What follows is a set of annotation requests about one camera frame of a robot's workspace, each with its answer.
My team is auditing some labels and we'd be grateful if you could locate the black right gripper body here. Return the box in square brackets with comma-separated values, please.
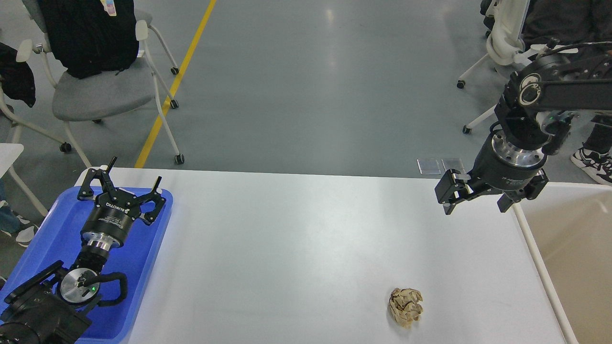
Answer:
[469, 130, 548, 199]

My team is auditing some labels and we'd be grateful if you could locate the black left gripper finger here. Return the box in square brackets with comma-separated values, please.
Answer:
[77, 156, 118, 202]
[128, 176, 166, 226]

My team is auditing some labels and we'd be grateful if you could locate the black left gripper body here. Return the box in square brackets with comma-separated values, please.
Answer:
[79, 189, 146, 248]

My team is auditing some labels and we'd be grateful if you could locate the brown paper ball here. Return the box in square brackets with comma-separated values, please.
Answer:
[388, 288, 423, 329]

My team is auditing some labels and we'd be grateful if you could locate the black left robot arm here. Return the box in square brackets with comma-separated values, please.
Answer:
[1, 157, 167, 344]

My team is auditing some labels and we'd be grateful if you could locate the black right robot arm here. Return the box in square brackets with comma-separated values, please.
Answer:
[435, 48, 611, 214]

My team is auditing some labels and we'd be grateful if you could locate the right floor socket plate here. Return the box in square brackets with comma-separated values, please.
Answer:
[441, 158, 466, 174]

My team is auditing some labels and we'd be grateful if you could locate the floor socket plate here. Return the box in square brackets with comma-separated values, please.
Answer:
[441, 158, 466, 174]
[416, 158, 441, 175]

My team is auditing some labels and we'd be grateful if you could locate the left floor socket plate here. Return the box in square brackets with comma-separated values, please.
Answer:
[416, 158, 441, 175]

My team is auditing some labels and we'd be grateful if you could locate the blue plastic tray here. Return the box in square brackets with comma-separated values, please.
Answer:
[1, 186, 173, 344]

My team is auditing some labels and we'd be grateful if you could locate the beige plastic bin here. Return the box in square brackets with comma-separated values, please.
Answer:
[514, 183, 612, 344]

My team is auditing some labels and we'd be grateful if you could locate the white sneaker at left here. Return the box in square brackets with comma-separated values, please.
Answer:
[0, 200, 39, 247]

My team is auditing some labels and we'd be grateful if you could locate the white side table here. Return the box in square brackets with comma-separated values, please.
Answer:
[0, 143, 48, 217]

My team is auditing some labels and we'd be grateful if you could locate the white office chair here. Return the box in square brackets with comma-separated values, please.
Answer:
[456, 0, 560, 135]

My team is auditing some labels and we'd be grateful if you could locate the black garment at left edge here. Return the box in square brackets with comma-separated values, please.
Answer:
[0, 43, 36, 108]

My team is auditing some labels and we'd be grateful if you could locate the black jacket on chair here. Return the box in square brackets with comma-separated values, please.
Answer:
[37, 0, 139, 80]

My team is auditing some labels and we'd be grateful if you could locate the seated person in black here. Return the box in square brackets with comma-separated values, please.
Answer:
[522, 0, 612, 186]

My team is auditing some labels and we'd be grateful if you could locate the grey chair with white frame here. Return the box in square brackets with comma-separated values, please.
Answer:
[17, 0, 185, 168]

